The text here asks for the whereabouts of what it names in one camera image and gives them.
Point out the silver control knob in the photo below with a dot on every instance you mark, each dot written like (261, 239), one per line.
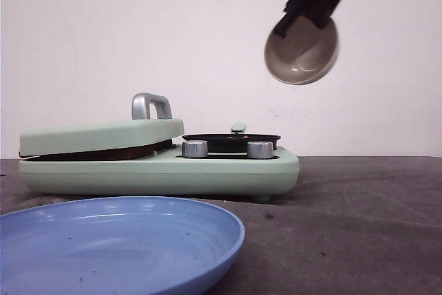
(195, 149)
(262, 150)

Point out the mint green breakfast maker lid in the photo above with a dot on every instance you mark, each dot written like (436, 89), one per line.
(151, 123)

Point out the silver left control knob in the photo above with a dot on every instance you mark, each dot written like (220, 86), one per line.
(195, 149)

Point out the mint green breakfast maker base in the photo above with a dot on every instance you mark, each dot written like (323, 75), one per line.
(166, 173)

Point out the silver right control knob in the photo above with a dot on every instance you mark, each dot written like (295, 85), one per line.
(262, 150)

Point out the black round frying pan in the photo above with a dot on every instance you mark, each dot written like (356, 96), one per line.
(234, 142)

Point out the blue plastic plate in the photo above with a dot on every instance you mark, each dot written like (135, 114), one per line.
(121, 245)

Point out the beige ribbed bowl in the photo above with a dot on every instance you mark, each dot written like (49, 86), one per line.
(305, 55)

